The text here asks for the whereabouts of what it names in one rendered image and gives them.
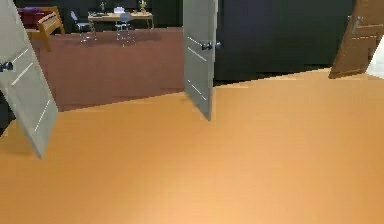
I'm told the brown wooden room door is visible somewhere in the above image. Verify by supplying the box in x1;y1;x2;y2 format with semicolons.
328;0;384;80

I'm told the grey panelled room door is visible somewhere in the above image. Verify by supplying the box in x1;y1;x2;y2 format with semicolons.
182;0;219;122
0;0;59;160

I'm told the grey metal chair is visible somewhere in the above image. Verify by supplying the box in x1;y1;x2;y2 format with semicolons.
69;9;98;44
114;12;136;44

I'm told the grey door handle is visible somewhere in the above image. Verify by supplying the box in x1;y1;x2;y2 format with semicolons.
348;14;365;35

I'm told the light wooden table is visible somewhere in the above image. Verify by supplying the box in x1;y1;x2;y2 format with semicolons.
87;11;155;33

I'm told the wooden frame armchair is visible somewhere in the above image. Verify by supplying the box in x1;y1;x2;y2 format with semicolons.
25;5;66;53

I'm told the dark red sofa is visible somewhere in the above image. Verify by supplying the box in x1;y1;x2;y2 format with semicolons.
17;6;54;30

